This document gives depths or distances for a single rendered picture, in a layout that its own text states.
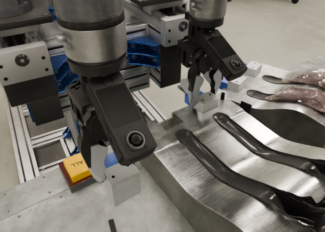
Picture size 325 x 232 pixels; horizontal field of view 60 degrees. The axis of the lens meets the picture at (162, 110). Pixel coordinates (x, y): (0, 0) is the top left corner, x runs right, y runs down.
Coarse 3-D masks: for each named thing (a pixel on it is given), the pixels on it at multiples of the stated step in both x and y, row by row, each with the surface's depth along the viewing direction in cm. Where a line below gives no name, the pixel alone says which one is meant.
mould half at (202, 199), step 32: (160, 128) 63; (192, 128) 63; (256, 128) 64; (160, 160) 56; (192, 160) 56; (224, 160) 56; (256, 160) 56; (192, 192) 50; (224, 192) 48; (320, 192) 44; (192, 224) 53; (224, 224) 43; (256, 224) 40; (288, 224) 40
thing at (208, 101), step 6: (186, 96) 71; (204, 96) 68; (210, 96) 68; (216, 96) 68; (186, 102) 72; (198, 102) 67; (204, 102) 66; (210, 102) 67; (216, 102) 68; (198, 108) 68; (204, 108) 67; (210, 108) 68
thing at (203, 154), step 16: (224, 128) 63; (240, 128) 64; (192, 144) 60; (256, 144) 60; (208, 160) 57; (272, 160) 54; (288, 160) 54; (304, 160) 52; (320, 160) 49; (224, 176) 53; (240, 176) 52; (320, 176) 46; (256, 192) 47; (272, 192) 46; (288, 192) 43; (288, 208) 44; (304, 208) 42; (320, 208) 40; (304, 224) 39; (320, 224) 46
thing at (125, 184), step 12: (108, 156) 49; (108, 168) 45; (120, 168) 45; (132, 168) 45; (108, 180) 43; (120, 180) 43; (132, 180) 45; (108, 192) 46; (120, 192) 45; (132, 192) 46
